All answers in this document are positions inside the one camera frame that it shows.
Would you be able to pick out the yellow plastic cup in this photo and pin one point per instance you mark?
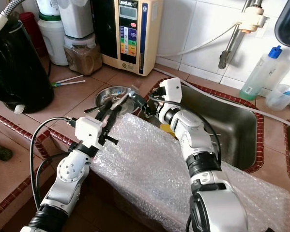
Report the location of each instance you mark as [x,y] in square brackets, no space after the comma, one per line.
[168,130]

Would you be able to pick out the black electric kettle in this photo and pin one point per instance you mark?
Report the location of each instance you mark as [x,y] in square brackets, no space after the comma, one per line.
[19,67]

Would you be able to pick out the red canister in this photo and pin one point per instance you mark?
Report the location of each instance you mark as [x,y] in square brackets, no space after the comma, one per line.
[32,34]

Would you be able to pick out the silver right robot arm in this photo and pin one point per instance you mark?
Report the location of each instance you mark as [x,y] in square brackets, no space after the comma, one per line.
[198,135]

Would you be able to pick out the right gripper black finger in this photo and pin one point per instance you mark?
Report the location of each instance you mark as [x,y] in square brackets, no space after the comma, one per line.
[140,101]

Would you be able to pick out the jar of brown powder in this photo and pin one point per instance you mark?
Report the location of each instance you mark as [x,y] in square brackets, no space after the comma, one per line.
[83,60]

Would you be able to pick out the white tub with label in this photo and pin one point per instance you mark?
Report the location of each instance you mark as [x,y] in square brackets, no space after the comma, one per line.
[48,7]

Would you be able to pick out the soap bottle with blue cap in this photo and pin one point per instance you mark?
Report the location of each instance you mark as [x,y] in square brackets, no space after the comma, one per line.
[258,75]

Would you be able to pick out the dark green oblong object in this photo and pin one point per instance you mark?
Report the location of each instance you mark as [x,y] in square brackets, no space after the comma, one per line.
[0,151]

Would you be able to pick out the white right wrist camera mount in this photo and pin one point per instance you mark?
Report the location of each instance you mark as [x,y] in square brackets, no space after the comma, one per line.
[171,89]

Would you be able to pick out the white stick with green end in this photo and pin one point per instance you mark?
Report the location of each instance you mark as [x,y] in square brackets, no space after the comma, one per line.
[74,82]
[72,78]

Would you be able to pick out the cream faucet filter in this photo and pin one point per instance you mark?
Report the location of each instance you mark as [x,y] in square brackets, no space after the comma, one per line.
[251,19]

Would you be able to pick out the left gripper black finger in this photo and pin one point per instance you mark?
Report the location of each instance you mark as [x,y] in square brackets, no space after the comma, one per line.
[117,105]
[104,107]

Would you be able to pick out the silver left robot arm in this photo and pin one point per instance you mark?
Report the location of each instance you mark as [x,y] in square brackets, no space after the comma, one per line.
[69,174]

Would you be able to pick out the clear plastic cup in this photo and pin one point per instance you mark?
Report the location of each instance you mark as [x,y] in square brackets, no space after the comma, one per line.
[282,99]

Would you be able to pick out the chrome wall faucet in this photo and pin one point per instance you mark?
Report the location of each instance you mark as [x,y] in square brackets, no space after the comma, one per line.
[229,46]

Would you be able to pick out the metal spoon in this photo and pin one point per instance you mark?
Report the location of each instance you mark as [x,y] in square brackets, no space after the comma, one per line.
[91,109]

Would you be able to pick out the clear bubble wrap sheet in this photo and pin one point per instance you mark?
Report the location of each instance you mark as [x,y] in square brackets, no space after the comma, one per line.
[144,179]

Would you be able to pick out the shallow steel bowl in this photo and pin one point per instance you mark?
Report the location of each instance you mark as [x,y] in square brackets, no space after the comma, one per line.
[108,95]

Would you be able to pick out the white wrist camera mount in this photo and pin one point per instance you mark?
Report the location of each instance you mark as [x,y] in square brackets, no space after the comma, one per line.
[171,89]
[89,133]

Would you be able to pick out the white jug with green lid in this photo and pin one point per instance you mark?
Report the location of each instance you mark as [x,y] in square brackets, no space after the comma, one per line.
[53,43]

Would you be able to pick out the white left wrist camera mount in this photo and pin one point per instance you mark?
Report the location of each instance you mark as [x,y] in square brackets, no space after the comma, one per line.
[89,133]

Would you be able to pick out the cream water ionizer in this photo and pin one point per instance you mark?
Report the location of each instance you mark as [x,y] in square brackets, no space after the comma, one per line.
[135,38]

